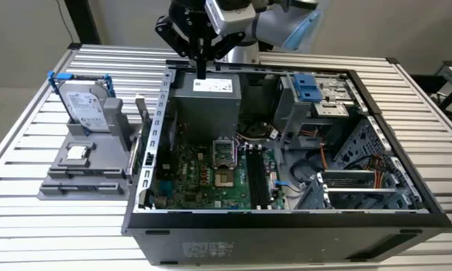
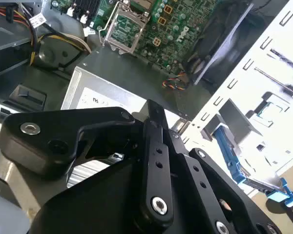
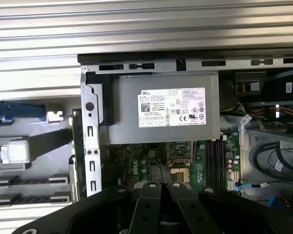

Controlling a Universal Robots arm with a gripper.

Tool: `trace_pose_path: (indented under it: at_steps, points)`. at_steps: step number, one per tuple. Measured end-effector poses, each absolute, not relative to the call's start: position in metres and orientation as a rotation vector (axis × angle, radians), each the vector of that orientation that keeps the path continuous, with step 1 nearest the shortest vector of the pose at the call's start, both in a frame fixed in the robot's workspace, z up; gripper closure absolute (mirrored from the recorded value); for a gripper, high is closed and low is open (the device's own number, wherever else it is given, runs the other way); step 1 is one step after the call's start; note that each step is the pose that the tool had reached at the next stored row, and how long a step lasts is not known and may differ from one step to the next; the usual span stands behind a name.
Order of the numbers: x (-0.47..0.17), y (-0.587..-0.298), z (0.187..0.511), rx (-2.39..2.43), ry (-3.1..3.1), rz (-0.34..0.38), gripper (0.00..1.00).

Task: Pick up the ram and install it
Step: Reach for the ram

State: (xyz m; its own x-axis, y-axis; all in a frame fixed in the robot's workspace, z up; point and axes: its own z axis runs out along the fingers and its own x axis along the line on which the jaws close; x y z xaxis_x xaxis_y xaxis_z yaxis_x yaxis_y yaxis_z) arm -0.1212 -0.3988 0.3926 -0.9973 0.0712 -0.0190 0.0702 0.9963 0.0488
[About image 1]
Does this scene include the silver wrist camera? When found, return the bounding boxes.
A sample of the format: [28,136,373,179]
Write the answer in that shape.
[204,0,256,36]

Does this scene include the black post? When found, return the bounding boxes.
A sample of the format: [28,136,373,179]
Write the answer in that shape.
[64,0,102,45]

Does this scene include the grey power supply unit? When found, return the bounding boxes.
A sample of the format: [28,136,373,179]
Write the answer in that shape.
[170,72,244,142]

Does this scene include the grey parts rack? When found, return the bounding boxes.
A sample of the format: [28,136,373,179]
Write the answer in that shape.
[38,98,152,201]

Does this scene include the wire locking lever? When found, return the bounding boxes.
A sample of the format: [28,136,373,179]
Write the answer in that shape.
[234,140,248,169]

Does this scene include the yellow black wire bundle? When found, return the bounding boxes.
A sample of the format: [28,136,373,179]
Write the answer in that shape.
[235,120,287,142]

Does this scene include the silver disk bay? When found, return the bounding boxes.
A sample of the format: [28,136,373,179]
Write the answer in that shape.
[298,168,414,211]

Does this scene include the blue expansion slot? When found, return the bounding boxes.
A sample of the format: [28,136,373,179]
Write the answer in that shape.
[158,181,175,197]

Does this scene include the red yellow wire bundle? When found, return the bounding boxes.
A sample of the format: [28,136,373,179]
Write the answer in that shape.
[369,154,387,190]

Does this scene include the blue drive bay latch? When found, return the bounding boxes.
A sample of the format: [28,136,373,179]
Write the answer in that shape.
[292,73,323,103]

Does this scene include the silver CPU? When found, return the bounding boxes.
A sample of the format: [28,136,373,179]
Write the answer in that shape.
[67,145,90,160]

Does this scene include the black looped wire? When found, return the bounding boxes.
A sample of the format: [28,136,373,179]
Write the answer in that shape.
[288,158,323,195]

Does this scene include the green motherboard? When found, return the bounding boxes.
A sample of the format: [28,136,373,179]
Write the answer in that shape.
[154,140,287,211]

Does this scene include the silver hard disk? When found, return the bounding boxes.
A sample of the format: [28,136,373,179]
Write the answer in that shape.
[59,80,112,133]

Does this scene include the metal socket cover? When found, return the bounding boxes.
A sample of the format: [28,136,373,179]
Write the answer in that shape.
[212,136,238,169]

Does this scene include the black PC case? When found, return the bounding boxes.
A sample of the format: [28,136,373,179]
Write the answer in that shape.
[120,58,452,266]

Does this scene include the CPU socket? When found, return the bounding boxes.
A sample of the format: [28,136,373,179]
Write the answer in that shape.
[214,168,236,189]

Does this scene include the green graphics card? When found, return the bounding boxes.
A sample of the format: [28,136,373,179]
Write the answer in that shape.
[127,92,154,177]

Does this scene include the silver drive cage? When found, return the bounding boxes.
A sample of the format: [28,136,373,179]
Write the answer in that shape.
[275,72,363,149]

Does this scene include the orange wire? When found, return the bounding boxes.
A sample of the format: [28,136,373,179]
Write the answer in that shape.
[318,142,330,172]

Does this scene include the blue disk carrier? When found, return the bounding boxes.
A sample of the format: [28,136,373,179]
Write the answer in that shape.
[47,71,116,136]

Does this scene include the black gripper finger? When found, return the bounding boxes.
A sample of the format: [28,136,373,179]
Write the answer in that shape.
[202,33,246,79]
[155,16,203,79]

